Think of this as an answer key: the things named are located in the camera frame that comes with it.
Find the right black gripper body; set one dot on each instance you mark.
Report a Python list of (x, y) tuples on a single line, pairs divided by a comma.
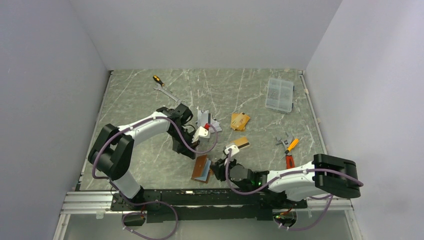
[(221, 169)]

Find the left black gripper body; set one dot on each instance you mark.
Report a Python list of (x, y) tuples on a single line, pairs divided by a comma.
[(182, 145)]

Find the brown leather card holder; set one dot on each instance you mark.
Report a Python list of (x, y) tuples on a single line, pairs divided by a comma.
[(201, 170)]

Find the gold card with stripe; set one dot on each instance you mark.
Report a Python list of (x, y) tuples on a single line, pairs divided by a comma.
[(242, 142)]

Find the gold card stack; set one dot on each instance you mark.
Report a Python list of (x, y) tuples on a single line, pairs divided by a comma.
[(239, 121)]

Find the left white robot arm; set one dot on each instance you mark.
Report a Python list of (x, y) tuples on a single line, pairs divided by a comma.
[(112, 150)]

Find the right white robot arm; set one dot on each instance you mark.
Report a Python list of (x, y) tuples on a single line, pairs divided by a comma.
[(325, 174)]

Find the silver open-end wrench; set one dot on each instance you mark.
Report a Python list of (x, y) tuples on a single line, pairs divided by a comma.
[(169, 94)]

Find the orange black screwdriver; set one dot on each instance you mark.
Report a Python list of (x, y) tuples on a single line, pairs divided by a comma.
[(158, 80)]

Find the grey orange pliers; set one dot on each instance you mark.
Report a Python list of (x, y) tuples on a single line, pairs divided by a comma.
[(289, 142)]

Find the clear plastic organizer box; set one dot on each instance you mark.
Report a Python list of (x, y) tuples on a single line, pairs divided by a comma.
[(279, 95)]

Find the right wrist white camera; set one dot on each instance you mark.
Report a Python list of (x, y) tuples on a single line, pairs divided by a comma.
[(231, 150)]

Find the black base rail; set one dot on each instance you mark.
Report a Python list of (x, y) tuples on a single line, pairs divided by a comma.
[(207, 204)]

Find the red handled tool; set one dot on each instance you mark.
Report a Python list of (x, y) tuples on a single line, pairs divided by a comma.
[(289, 161)]

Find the aluminium frame rail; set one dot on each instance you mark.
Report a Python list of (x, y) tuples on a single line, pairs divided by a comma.
[(98, 203)]

